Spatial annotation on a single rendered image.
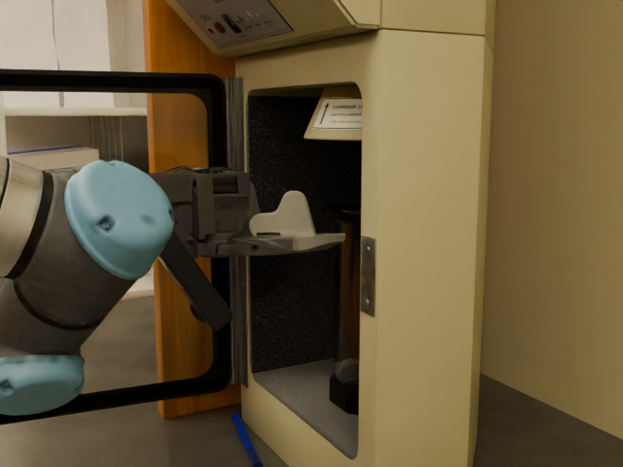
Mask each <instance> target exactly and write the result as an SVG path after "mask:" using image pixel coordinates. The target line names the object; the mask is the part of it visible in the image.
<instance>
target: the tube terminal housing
mask: <svg viewBox="0 0 623 467"><path fill-rule="evenodd" d="M495 10H496V0H381V7H380V26H377V29H376V30H371V31H367V32H358V33H353V34H349V35H344V36H339V37H335V38H330V39H325V40H321V41H315V42H310V43H306V44H297V45H292V46H288V47H283V48H278V49H274V50H269V51H264V52H259V53H255V54H250V55H245V56H241V57H236V58H235V77H236V78H238V77H243V97H244V155H245V172H247V124H246V103H247V98H248V96H306V97H321V95H322V93H323V91H324V88H325V87H329V86H342V85H358V86H359V88H360V91H361V94H362V210H361V266H362V235H365V236H368V237H372V238H374V239H375V316H374V317H373V316H371V315H368V314H366V313H364V312H362V311H361V288H360V363H359V440H358V454H357V457H356V458H355V459H353V460H351V459H349V458H348V457H347V456H345V455H344V454H343V453H342V452H341V451H339V450H338V449H337V448H335V447H334V446H333V445H332V444H331V443H329V442H328V441H327V440H326V439H325V438H323V437H322V436H321V435H320V434H318V433H317V432H316V431H315V430H314V429H312V428H311V427H310V426H309V425H307V424H306V423H305V422H304V421H302V420H301V419H300V417H299V416H297V415H296V414H295V413H294V412H293V411H291V410H290V409H289V408H288V407H286V406H285V405H284V404H283V403H281V402H280V401H279V400H278V399H277V398H275V397H274V396H273V395H272V394H270V393H269V392H268V391H267V390H266V389H264V388H263V387H262V386H261V385H259V384H258V383H257V382H256V381H255V380H254V378H253V376H252V375H253V374H256V373H252V372H251V369H250V360H249V301H248V256H246V269H247V327H248V388H246V387H245V386H244V385H243V384H241V410H242V421H243V422H244V423H245V424H246V425H247V426H248V427H249V428H250V429H251V430H252V431H253V432H254V433H255V434H256V435H257V436H258V437H259V438H260V439H261V440H262V441H263V442H264V443H265V444H266V445H267V446H268V447H270V448H271V449H272V450H273V451H274V452H275V453H276V454H277V455H278V456H279V457H280V458H281V459H282V460H283V461H284V462H285V463H286V464H287V465H288V466H289V467H473V462H474V456H475V449H476V442H477V422H478V401H479V378H480V357H481V336H482V313H483V292H484V270H485V248H486V227H487V205H488V183H489V162H490V119H491V98H492V76H493V52H494V32H495Z"/></svg>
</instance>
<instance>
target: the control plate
mask: <svg viewBox="0 0 623 467"><path fill-rule="evenodd" d="M175 1H176V2H177V3H178V4H179V5H180V6H181V7H182V9H183V10H184V11H185V12H186V13H187V14H188V15H189V16H190V18H191V19H192V20H193V21H194V22H195V23H196V24H197V26H198V27H199V28H200V29H201V30H202V31H203V32H205V33H206V35H207V36H208V37H209V38H210V39H211V40H212V41H213V42H214V44H215V45H216V46H217V47H218V48H219V49H220V48H224V47H227V46H232V45H236V44H242V43H246V42H251V41H255V40H259V39H262V38H266V37H271V36H275V35H278V34H282V33H286V32H293V29H292V28H291V27H290V26H289V25H288V23H287V22H286V21H285V19H284V18H283V17H282V16H281V15H280V13H279V12H278V11H277V10H276V8H275V7H274V6H273V5H272V3H271V2H270V1H269V0H175ZM256 9H260V10H261V12H262V13H263V17H262V16H259V17H257V16H256V15H255V14H256V13H257V12H256ZM247 12H248V13H250V14H251V15H252V16H253V20H252V19H250V20H246V16H247ZM223 14H227V15H228V16H229V17H230V18H231V20H232V21H233V22H234V23H235V24H236V26H237V27H238V28H239V29H240V30H241V31H242V32H240V33H234V31H233V30H232V29H231V28H230V27H229V26H228V24H227V23H226V22H225V21H224V20H223V18H222V17H221V15H223ZM237 15H238V16H240V17H241V18H242V19H243V20H244V23H243V22H240V23H237V22H236V20H237V17H236V16H237ZM215 22H219V23H220V24H221V25H222V26H223V27H224V29H225V33H220V32H218V31H217V30H216V29H215V27H214V23H215ZM207 27H210V28H212V30H213V31H214V34H212V33H210V32H209V31H208V29H207Z"/></svg>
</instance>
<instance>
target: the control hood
mask: <svg viewBox="0 0 623 467"><path fill-rule="evenodd" d="M165 1H166V2H167V3H168V4H169V5H170V6H171V7H172V9H173V10H174V11H175V12H176V13H177V14H178V15H179V16H180V17H181V19H182V20H183V21H184V22H185V23H186V24H187V25H188V26H189V28H190V29H191V30H192V31H193V32H194V33H195V34H196V35H197V36H198V38H199V39H200V40H201V41H202V42H203V43H204V44H205V45H206V46H207V47H208V49H209V50H210V51H211V52H212V53H213V54H214V55H217V56H218V57H241V56H245V55H250V54H255V53H259V52H264V51H269V50H274V49H278V48H283V47H288V46H292V45H297V44H306V43H310V42H315V41H321V40H325V39H330V38H335V37H339V36H344V35H349V34H353V33H358V32H367V31H371V30H376V29H377V26H380V7H381V0H269V1H270V2H271V3H272V5H273V6H274V7H275V8H276V10H277V11H278V12H279V13H280V15H281V16H282V17H283V18H284V19H285V21H286V22H287V23H288V25H289V26H290V27H291V28H292V29H293V32H286V33H282V34H278V35H275V36H271V37H266V38H262V39H259V40H255V41H251V42H246V43H242V44H236V45H232V46H227V47H224V48H220V49H219V48H218V47H217V46H216V45H215V44H214V42H213V41H212V40H211V39H210V38H209V37H208V36H207V35H206V33H205V32H203V31H202V30H201V29H200V28H199V27H198V26H197V24H196V23H195V22H194V21H193V20H192V19H191V18H190V16H189V15H188V14H187V13H186V12H185V11H184V10H183V9H182V7H181V6H180V5H179V4H178V3H177V2H176V1H175V0H165Z"/></svg>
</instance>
